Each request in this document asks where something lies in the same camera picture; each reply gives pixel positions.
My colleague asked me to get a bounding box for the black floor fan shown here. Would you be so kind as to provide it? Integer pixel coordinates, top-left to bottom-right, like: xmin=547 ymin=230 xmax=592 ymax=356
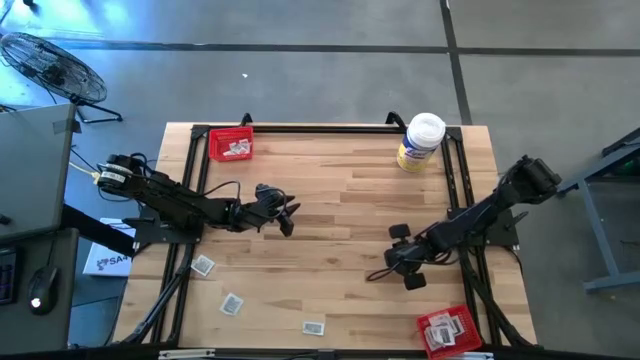
xmin=0 ymin=31 xmax=124 ymax=125

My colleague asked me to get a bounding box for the Lysol wipes canister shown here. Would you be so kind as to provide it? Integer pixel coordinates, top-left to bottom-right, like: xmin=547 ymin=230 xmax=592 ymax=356
xmin=396 ymin=112 xmax=447 ymax=174

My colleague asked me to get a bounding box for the yellow cable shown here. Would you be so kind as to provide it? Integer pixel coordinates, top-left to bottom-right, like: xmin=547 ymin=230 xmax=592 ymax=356
xmin=68 ymin=159 xmax=104 ymax=184

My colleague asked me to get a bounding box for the dark grey desk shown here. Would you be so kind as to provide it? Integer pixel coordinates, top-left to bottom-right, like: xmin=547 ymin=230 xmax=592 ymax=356
xmin=0 ymin=228 xmax=81 ymax=357

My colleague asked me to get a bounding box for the black keyboard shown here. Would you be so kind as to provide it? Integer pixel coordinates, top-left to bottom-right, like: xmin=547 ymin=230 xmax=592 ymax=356
xmin=0 ymin=246 xmax=20 ymax=306

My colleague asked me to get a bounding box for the black diagonal bar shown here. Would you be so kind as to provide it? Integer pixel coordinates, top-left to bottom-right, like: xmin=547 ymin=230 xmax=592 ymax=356
xmin=59 ymin=203 xmax=141 ymax=259

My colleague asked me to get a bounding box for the black computer mouse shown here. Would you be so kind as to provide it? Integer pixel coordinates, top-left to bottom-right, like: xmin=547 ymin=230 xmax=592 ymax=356
xmin=27 ymin=265 xmax=60 ymax=316

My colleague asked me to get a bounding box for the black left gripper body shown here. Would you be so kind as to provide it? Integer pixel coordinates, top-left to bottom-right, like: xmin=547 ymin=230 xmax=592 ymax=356
xmin=230 ymin=183 xmax=295 ymax=238

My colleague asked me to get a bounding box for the red plastic mesh basket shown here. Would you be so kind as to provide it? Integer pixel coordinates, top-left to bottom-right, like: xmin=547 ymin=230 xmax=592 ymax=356
xmin=208 ymin=125 xmax=255 ymax=163
xmin=416 ymin=304 xmax=484 ymax=360

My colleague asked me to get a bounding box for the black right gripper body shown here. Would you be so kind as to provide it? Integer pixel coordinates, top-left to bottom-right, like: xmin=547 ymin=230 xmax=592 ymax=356
xmin=389 ymin=223 xmax=444 ymax=291

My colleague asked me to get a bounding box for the white printed cardboard box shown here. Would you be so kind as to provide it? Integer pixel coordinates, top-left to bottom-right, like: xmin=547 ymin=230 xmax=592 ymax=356
xmin=82 ymin=217 xmax=137 ymax=278

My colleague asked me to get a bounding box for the grey computer monitor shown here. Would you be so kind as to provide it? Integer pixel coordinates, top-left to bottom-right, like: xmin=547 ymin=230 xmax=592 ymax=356
xmin=0 ymin=103 xmax=77 ymax=245

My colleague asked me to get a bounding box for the grey metal table frame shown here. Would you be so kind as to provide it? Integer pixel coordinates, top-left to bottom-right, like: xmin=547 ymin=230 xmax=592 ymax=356
xmin=549 ymin=127 xmax=640 ymax=295

